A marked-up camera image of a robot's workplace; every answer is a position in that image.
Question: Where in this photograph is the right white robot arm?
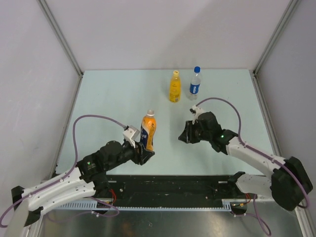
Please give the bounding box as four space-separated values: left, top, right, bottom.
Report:
178 107 313 211

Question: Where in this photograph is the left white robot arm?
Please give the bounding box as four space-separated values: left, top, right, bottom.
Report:
11 141 155 227

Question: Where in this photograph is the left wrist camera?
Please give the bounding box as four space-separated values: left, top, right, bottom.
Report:
123 126 140 148

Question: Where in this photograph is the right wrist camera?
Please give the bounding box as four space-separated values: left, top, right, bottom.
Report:
190 105 204 124

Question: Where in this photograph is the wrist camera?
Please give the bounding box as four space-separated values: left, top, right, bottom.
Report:
123 126 140 148
190 105 204 124

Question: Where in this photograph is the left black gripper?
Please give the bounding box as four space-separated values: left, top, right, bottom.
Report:
106 138 155 170

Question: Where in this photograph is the grey cable duct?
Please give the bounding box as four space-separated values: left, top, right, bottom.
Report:
44 199 234 213

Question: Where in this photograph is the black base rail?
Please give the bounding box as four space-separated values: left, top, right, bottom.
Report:
94 175 254 209

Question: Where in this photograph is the purple cable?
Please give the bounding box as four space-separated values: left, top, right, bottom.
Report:
197 97 311 208
0 115 128 228

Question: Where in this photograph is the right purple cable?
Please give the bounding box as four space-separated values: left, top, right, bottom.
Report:
197 97 311 208

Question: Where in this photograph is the clear Pepsi bottle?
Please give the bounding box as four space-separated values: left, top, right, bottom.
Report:
189 66 202 100

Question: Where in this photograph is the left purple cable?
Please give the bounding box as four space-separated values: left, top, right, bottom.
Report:
0 115 128 228

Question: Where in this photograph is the orange Pocari Sweat bottle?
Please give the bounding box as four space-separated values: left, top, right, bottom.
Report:
140 110 157 151

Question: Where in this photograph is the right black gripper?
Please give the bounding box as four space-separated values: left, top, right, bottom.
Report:
179 119 211 144

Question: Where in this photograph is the yellow juice bottle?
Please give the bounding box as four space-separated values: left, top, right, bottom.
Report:
169 71 181 103

